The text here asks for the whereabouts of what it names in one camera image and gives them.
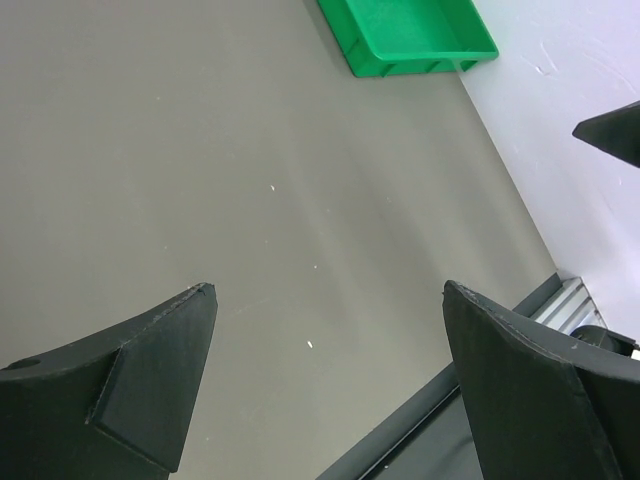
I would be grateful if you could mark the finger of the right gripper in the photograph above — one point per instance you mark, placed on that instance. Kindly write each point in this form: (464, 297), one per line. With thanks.
(616, 133)

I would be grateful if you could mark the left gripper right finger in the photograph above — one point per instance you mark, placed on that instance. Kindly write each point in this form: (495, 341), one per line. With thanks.
(541, 404)

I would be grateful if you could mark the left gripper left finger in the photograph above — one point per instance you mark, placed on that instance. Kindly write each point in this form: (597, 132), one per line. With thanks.
(116, 404)

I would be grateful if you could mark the aluminium frame rail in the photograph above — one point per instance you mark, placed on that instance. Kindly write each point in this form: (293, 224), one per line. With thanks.
(569, 308)

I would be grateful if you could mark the green plastic tray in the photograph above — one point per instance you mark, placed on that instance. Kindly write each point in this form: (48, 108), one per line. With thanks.
(380, 38)

